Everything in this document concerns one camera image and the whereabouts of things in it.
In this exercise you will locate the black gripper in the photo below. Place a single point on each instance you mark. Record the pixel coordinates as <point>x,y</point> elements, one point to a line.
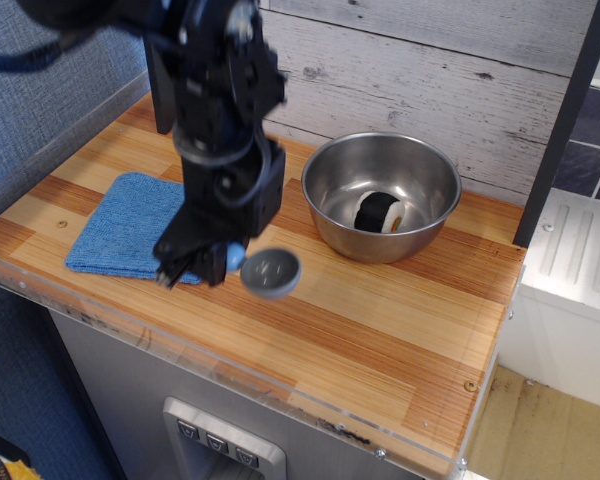
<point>223,203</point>

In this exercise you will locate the blue handled grey spoon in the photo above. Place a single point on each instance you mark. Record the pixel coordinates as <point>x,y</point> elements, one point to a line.
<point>270,273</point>

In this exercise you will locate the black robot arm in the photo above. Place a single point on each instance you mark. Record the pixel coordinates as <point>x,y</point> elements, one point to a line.
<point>223,79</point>

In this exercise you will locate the blue folded cloth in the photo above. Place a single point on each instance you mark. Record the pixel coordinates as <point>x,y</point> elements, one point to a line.
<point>119,237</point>

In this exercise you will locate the clear acrylic edge guard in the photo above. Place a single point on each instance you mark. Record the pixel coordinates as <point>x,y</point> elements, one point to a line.
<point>389,359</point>

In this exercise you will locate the silver dispenser button panel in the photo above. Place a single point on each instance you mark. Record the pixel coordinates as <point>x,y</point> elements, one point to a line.
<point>208,447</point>

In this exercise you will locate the toy sushi roll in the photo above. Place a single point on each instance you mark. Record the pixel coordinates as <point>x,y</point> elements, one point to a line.
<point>378,212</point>

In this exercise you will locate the stainless steel bowl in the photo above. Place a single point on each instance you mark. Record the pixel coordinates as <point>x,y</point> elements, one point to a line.
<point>424,179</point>

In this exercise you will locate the yellow object at corner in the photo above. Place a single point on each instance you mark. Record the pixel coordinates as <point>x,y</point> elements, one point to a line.
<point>20,471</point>

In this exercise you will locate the white toy sink unit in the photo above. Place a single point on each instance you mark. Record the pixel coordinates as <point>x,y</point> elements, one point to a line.
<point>552,334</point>

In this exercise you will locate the dark grey right post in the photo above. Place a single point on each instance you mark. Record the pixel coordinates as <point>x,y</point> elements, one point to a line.
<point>574,97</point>

